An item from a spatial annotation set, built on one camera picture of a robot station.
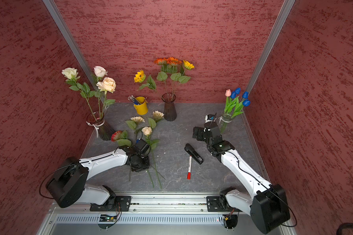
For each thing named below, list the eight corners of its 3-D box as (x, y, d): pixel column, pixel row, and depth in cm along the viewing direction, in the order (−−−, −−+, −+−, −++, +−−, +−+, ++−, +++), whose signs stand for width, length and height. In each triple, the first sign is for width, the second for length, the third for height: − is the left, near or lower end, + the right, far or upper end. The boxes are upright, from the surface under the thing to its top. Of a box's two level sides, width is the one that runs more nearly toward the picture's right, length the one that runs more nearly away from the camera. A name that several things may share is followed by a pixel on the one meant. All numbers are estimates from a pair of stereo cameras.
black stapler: (199, 165, 90) (200, 163, 86) (183, 148, 97) (183, 145, 94) (203, 161, 91) (204, 159, 88) (187, 145, 99) (187, 142, 95)
